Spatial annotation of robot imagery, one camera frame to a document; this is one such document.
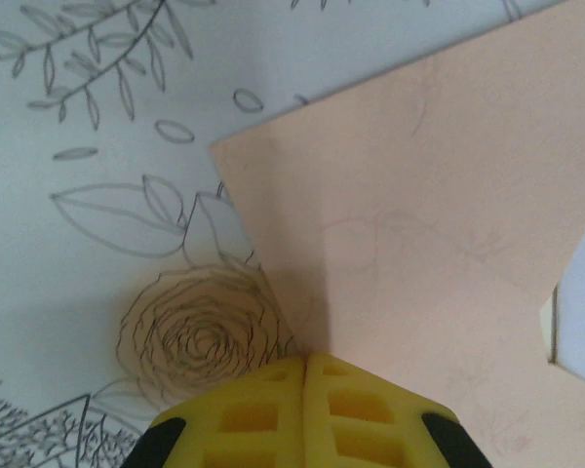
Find floral patterned table cover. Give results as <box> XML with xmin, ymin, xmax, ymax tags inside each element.
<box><xmin>0</xmin><ymin>0</ymin><xmax>571</xmax><ymax>468</ymax></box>

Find peach paper envelope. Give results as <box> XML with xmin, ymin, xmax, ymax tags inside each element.
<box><xmin>208</xmin><ymin>0</ymin><xmax>585</xmax><ymax>468</ymax></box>

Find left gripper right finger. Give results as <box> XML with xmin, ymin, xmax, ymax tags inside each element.
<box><xmin>305</xmin><ymin>351</ymin><xmax>493</xmax><ymax>468</ymax></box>

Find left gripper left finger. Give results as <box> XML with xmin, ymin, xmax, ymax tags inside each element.
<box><xmin>129</xmin><ymin>354</ymin><xmax>307</xmax><ymax>468</ymax></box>

